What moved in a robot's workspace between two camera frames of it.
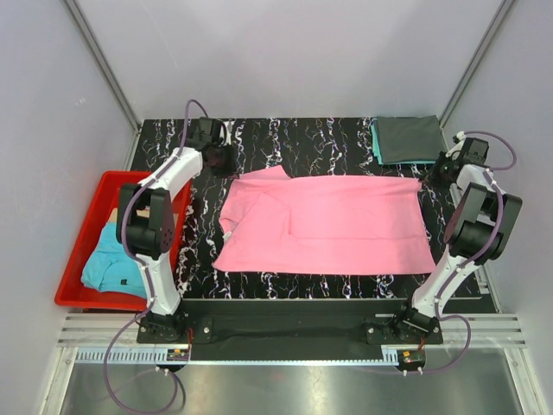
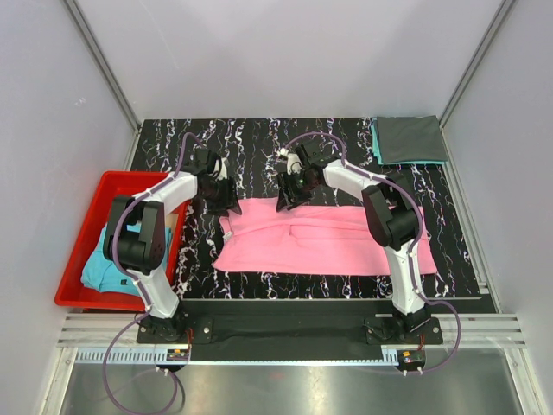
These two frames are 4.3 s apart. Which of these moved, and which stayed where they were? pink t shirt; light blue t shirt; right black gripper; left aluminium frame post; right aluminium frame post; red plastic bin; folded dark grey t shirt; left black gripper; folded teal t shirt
Moved: left black gripper; pink t shirt; right black gripper
Stayed: folded dark grey t shirt; red plastic bin; folded teal t shirt; right aluminium frame post; left aluminium frame post; light blue t shirt
